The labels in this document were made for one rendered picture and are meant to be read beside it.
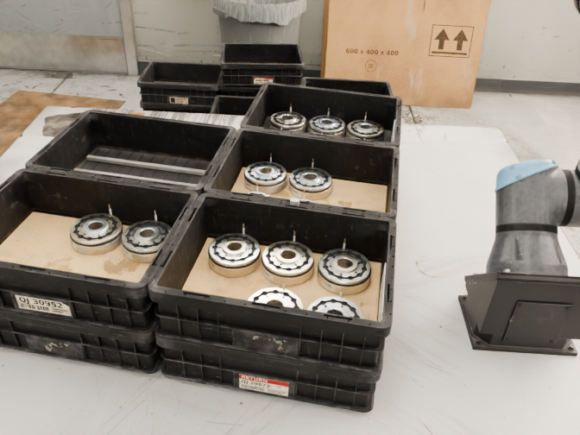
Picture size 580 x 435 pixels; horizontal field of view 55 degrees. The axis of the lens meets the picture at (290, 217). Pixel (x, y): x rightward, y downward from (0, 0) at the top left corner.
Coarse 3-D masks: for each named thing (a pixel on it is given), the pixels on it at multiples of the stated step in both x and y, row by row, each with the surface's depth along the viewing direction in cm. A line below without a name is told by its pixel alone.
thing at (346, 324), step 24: (192, 216) 107; (336, 216) 109; (360, 216) 109; (168, 264) 96; (168, 288) 90; (240, 312) 89; (264, 312) 88; (288, 312) 87; (312, 312) 87; (384, 312) 88; (384, 336) 86
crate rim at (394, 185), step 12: (240, 132) 135; (252, 132) 136; (264, 132) 136; (276, 132) 136; (228, 144) 130; (348, 144) 133; (360, 144) 133; (372, 144) 133; (228, 156) 126; (396, 156) 129; (216, 168) 121; (396, 168) 124; (396, 180) 120; (204, 192) 115; (216, 192) 113; (228, 192) 114; (240, 192) 114; (396, 192) 116; (300, 204) 111; (312, 204) 112; (324, 204) 112; (396, 204) 113; (384, 216) 109; (396, 216) 111
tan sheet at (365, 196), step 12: (240, 180) 136; (288, 180) 137; (336, 180) 138; (276, 192) 132; (288, 192) 133; (336, 192) 134; (348, 192) 134; (360, 192) 134; (372, 192) 134; (384, 192) 134; (336, 204) 130; (348, 204) 130; (360, 204) 130; (372, 204) 130; (384, 204) 130
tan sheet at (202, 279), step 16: (208, 240) 117; (208, 256) 112; (320, 256) 114; (192, 272) 108; (208, 272) 109; (256, 272) 109; (192, 288) 105; (208, 288) 105; (224, 288) 105; (240, 288) 105; (256, 288) 105; (288, 288) 106; (304, 288) 106; (320, 288) 106; (368, 288) 107; (304, 304) 103; (368, 304) 103
